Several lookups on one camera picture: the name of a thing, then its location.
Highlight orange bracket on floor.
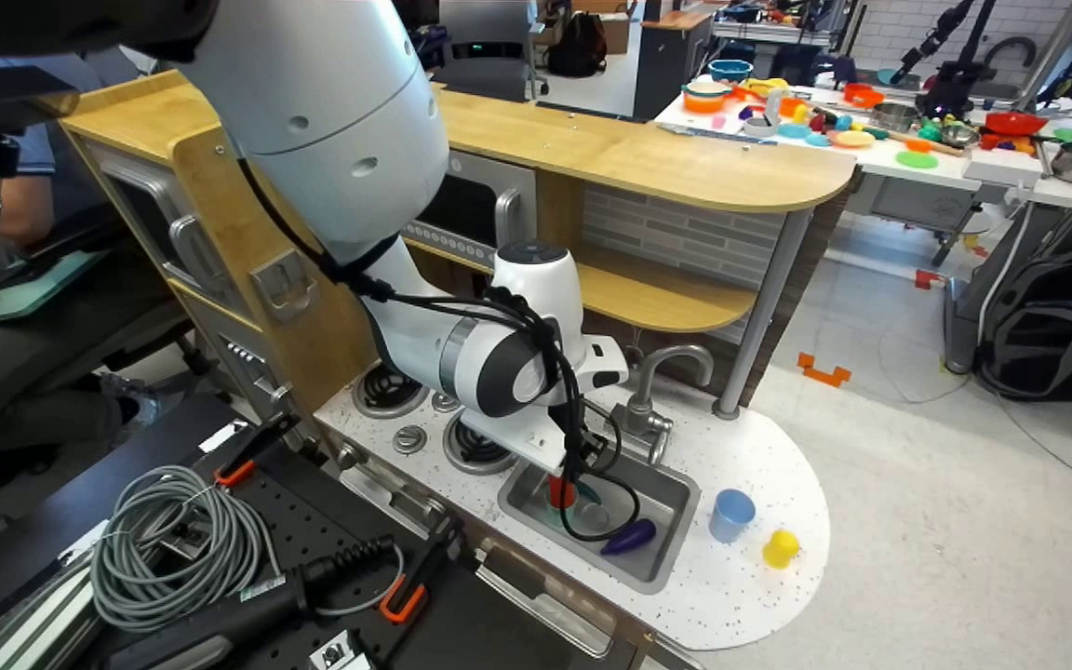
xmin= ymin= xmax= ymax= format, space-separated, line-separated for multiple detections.
xmin=793 ymin=349 xmax=856 ymax=391

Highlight blue plastic cup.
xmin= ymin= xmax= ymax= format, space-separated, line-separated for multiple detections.
xmin=706 ymin=486 xmax=759 ymax=547

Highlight grey kitchen support post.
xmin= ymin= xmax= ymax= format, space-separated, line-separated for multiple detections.
xmin=715 ymin=200 xmax=820 ymax=420

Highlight wooden toy kitchen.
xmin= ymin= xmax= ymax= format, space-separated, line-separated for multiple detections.
xmin=56 ymin=66 xmax=865 ymax=656

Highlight black perforated robot table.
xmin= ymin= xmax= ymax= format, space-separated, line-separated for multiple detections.
xmin=0 ymin=385 xmax=700 ymax=670

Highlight orange toy bowl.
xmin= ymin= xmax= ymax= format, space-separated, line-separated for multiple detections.
xmin=842 ymin=78 xmax=891 ymax=112

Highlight grey toy oven door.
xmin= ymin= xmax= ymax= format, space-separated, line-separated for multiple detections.
xmin=94 ymin=145 xmax=249 ymax=308

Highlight grey chair back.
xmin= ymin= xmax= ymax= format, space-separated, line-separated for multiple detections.
xmin=437 ymin=0 xmax=551 ymax=106

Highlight black bag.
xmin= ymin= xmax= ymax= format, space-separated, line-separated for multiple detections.
xmin=547 ymin=13 xmax=610 ymax=82

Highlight person in light blue shirt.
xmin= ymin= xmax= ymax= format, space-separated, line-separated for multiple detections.
xmin=0 ymin=122 xmax=63 ymax=254

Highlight dark cabinet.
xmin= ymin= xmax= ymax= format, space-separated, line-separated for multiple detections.
xmin=628 ymin=7 xmax=720 ymax=122

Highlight yellow plastic cup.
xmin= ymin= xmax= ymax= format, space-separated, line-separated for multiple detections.
xmin=759 ymin=524 xmax=805 ymax=574

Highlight grey coiled cable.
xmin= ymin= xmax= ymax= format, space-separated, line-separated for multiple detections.
xmin=86 ymin=463 xmax=285 ymax=636

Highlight green toy plate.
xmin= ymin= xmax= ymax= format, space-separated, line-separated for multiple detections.
xmin=892 ymin=145 xmax=947 ymax=174

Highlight black backpack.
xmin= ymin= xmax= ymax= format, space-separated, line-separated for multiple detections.
xmin=943 ymin=240 xmax=1072 ymax=411

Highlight blue toy bowl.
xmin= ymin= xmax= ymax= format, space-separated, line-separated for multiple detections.
xmin=705 ymin=54 xmax=756 ymax=87

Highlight grey toy sink basin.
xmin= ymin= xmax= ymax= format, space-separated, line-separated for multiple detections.
xmin=495 ymin=419 xmax=705 ymax=597

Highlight black cylindrical handle tool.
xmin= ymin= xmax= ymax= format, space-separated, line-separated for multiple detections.
xmin=105 ymin=544 xmax=401 ymax=670

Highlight white table with toys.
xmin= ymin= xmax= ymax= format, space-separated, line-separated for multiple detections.
xmin=653 ymin=71 xmax=1072 ymax=220

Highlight red toy bowl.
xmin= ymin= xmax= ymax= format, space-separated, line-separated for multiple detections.
xmin=979 ymin=107 xmax=1052 ymax=142

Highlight grey bracket on wood panel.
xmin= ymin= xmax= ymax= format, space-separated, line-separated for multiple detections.
xmin=244 ymin=247 xmax=320 ymax=327

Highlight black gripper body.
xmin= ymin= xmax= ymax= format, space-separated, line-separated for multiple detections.
xmin=555 ymin=385 xmax=624 ymax=463

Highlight grey toy faucet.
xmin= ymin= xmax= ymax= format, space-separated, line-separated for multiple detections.
xmin=606 ymin=342 xmax=720 ymax=468

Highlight orange black bar clamp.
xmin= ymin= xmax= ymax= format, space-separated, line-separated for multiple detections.
xmin=375 ymin=518 xmax=457 ymax=631
xmin=211 ymin=413 xmax=305 ymax=494

